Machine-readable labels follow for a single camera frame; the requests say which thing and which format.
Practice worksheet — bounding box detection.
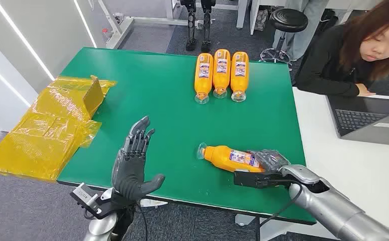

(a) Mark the person's hand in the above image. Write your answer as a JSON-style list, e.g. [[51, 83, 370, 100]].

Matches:
[[355, 83, 377, 97]]

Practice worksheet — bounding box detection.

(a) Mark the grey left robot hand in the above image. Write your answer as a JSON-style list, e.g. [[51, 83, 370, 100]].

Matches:
[[111, 116, 166, 204]]

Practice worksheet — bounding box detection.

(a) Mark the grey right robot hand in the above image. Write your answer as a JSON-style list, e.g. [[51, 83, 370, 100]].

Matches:
[[247, 149, 292, 174]]

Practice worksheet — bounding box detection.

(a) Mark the orange juice bottle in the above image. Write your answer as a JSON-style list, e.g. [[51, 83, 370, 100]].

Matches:
[[196, 142, 267, 174], [230, 51, 250, 103], [194, 53, 214, 105], [212, 49, 231, 99]]

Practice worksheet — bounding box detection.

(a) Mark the grey laptop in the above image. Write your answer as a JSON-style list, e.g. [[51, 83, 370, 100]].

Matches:
[[325, 94, 389, 148]]

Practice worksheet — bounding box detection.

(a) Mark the white table foot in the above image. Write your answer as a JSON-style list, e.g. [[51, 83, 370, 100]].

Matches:
[[140, 198, 169, 209], [234, 213, 260, 227]]

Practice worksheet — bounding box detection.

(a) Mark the person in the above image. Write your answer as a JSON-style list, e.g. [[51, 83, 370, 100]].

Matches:
[[273, 0, 329, 61], [294, 0, 389, 98]]

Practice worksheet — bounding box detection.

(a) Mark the yellow plastic wrapped cardboard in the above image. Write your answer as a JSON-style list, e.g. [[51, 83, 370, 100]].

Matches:
[[0, 75, 117, 182]]

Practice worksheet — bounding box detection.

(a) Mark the black round stool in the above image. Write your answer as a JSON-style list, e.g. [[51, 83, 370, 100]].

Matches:
[[259, 8, 309, 65]]

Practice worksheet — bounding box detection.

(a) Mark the dark patterned bag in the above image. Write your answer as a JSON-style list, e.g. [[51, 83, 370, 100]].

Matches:
[[254, 8, 269, 32]]

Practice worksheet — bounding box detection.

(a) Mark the black robot leg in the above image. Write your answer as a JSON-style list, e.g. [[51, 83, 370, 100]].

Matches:
[[180, 0, 198, 52], [200, 0, 217, 54]]

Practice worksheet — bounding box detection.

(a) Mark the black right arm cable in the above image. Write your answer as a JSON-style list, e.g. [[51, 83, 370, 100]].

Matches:
[[255, 179, 304, 241]]

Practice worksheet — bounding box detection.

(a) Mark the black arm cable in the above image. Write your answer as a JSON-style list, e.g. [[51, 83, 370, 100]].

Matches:
[[255, 179, 304, 241], [134, 203, 149, 241]]

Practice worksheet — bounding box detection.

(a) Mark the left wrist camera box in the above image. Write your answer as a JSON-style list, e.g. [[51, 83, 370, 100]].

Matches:
[[69, 182, 116, 220]]

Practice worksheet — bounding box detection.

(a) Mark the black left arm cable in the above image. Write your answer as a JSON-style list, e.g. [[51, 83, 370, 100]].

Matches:
[[134, 203, 149, 241]]

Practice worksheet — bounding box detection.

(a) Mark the white metal frame stand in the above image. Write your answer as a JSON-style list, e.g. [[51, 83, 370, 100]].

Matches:
[[97, 0, 249, 50]]

